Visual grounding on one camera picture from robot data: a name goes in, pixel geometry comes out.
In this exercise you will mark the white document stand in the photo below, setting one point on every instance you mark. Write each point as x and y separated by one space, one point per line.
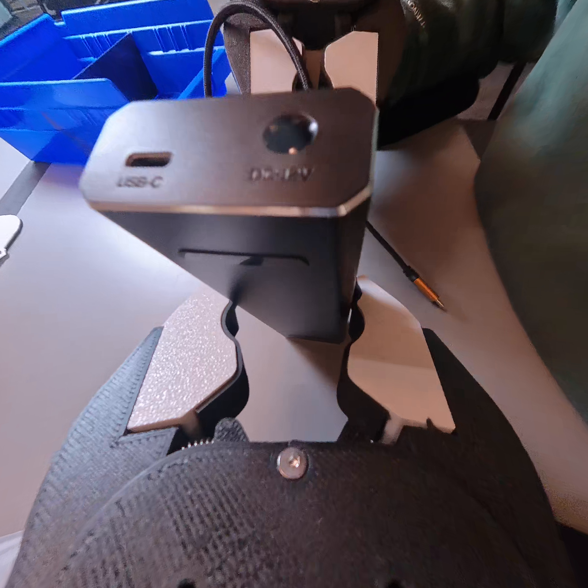
8 229

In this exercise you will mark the large black usb hub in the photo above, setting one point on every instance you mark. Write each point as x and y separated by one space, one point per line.
229 151

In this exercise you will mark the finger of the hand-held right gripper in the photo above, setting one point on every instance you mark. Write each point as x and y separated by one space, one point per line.
273 64
353 64

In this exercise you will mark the person's teal sweatshirt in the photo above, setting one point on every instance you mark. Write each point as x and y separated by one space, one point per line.
542 229

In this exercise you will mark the black divider panel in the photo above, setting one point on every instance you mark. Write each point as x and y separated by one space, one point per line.
119 69

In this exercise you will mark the blue plastic bin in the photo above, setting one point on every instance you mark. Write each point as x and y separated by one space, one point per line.
46 101

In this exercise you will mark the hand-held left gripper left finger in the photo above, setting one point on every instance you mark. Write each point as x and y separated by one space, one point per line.
183 363

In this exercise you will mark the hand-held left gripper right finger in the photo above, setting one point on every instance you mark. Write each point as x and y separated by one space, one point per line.
395 363

